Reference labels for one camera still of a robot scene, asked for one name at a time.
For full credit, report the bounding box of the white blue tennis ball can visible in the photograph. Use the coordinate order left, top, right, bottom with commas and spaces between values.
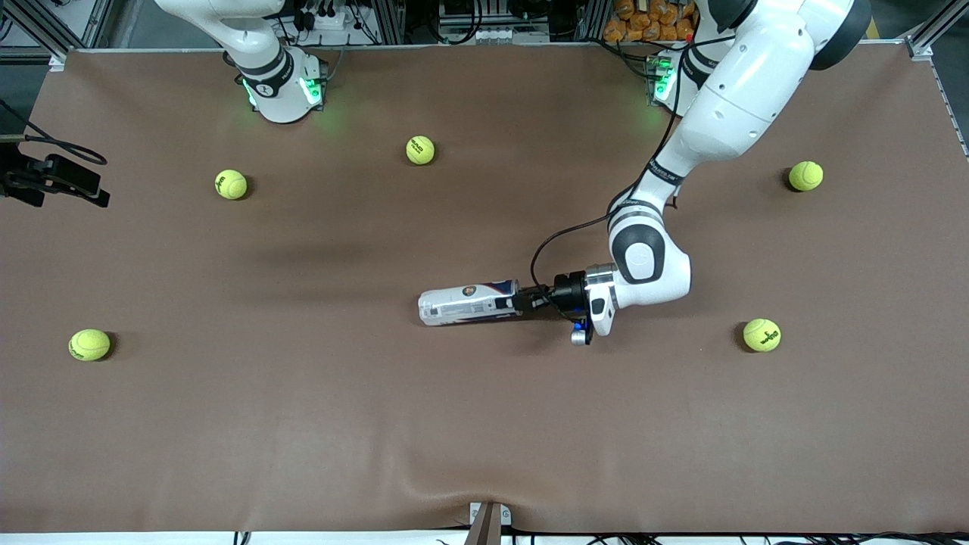
417, 279, 523, 328

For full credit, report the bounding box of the yellow Wilson tennis ball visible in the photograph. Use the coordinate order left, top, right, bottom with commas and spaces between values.
214, 169, 248, 201

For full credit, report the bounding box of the yellow Head tennis ball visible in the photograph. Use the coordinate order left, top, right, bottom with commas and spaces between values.
68, 329, 111, 362

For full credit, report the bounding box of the brown table mat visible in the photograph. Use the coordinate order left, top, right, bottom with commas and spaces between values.
0, 44, 969, 534

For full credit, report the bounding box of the orange mesh bag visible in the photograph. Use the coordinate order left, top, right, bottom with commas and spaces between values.
603, 0, 697, 43

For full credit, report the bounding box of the white power strip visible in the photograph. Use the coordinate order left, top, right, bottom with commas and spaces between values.
294, 6, 358, 33

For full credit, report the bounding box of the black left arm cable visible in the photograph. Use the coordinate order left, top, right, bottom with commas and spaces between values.
530, 38, 709, 297

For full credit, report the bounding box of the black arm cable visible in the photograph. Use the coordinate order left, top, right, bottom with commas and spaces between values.
0, 98, 108, 166
530, 38, 709, 297

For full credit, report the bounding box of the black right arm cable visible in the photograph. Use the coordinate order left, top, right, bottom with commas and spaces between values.
0, 98, 108, 166

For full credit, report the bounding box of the aluminium frame beam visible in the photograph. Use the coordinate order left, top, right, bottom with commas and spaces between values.
905, 0, 969, 61
0, 0, 84, 73

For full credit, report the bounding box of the grey metal mount bracket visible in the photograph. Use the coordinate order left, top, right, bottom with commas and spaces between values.
463, 501, 513, 545

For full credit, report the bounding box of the aluminium frame post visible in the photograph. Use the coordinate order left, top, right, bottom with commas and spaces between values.
376, 0, 407, 45
579, 0, 610, 42

